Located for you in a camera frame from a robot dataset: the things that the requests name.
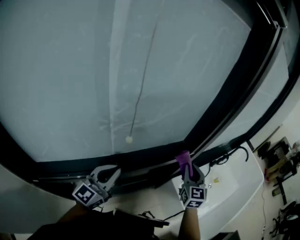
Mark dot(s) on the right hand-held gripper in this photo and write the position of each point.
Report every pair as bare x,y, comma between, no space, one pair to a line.
195,195

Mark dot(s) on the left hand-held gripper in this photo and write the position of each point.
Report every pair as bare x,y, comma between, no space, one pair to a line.
84,194

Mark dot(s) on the purple wiping cloth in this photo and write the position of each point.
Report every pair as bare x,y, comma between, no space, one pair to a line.
184,159

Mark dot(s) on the person's left forearm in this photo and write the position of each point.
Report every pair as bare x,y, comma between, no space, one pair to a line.
75,214

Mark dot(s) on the person's right forearm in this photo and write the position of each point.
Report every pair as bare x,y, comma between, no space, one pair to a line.
189,222

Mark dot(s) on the small yellow object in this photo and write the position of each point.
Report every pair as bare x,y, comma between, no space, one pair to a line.
216,179

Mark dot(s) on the white tiled ledge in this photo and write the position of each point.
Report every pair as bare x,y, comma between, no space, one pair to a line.
236,182

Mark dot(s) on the black chest pack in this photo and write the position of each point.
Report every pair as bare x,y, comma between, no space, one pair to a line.
140,221

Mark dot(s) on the black box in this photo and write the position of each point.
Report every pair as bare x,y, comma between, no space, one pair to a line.
228,236

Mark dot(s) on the person's black top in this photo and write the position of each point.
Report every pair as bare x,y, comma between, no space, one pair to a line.
70,232

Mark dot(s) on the black device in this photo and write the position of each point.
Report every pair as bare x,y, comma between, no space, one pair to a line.
266,148

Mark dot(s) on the black metal stand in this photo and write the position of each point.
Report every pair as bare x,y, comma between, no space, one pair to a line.
282,187

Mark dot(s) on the narrow frosted window pane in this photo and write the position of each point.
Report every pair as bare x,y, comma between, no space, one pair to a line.
264,100

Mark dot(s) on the black wheeled chair base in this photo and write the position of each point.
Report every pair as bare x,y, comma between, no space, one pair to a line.
289,216

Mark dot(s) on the black window frame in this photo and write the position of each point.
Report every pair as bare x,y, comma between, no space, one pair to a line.
234,98

